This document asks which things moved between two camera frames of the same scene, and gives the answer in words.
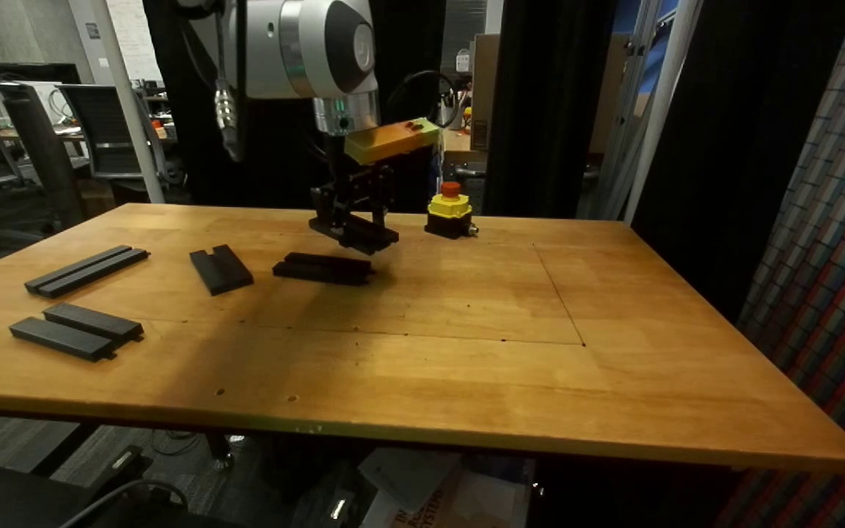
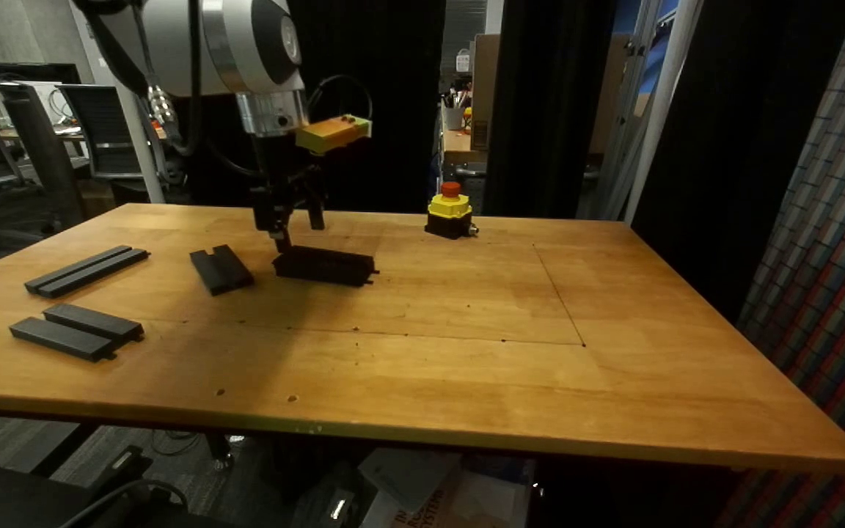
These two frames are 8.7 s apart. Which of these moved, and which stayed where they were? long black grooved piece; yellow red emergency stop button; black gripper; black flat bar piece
Moved: black gripper
Stayed: black flat bar piece; yellow red emergency stop button; long black grooved piece
